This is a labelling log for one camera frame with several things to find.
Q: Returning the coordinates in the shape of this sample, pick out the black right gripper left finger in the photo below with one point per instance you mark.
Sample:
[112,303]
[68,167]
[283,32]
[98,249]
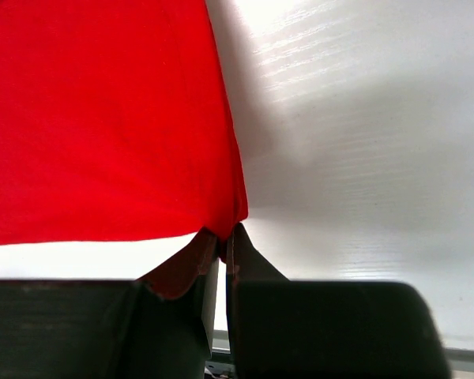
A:
[159,326]

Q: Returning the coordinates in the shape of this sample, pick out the red t shirt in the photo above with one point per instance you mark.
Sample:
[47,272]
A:
[114,123]

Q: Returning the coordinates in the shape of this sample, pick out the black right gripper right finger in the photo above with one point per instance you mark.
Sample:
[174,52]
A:
[282,328]

